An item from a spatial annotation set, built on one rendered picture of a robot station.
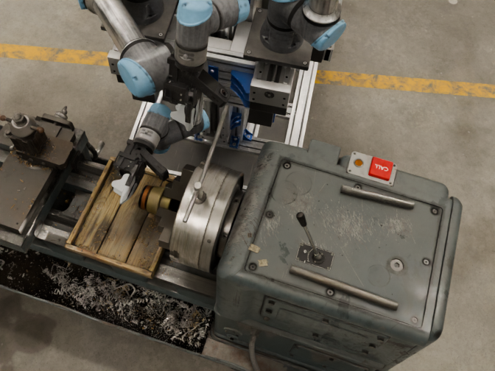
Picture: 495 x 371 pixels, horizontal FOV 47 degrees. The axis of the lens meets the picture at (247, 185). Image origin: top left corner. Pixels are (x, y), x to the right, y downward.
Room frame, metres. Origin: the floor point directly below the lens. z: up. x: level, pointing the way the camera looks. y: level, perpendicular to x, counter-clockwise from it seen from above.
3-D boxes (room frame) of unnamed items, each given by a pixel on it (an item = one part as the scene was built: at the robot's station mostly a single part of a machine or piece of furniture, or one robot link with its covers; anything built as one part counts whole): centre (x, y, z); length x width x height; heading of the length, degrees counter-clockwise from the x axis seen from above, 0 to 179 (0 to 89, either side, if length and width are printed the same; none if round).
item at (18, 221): (0.84, 0.73, 0.95); 0.43 x 0.17 x 0.05; 168
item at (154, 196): (0.73, 0.27, 1.08); 0.09 x 0.09 x 0.09; 78
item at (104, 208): (0.75, 0.38, 0.89); 0.36 x 0.30 x 0.04; 168
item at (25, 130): (0.90, 0.71, 1.13); 0.08 x 0.08 x 0.03
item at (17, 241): (0.84, 0.78, 0.90); 0.47 x 0.30 x 0.06; 168
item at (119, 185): (0.75, 0.38, 1.09); 0.09 x 0.06 x 0.03; 168
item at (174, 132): (1.02, 0.31, 0.97); 0.11 x 0.08 x 0.11; 125
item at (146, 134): (0.93, 0.34, 1.08); 0.08 x 0.05 x 0.08; 78
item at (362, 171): (0.82, -0.35, 1.23); 0.13 x 0.08 x 0.05; 78
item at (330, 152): (0.85, -0.20, 1.24); 0.09 x 0.08 x 0.03; 78
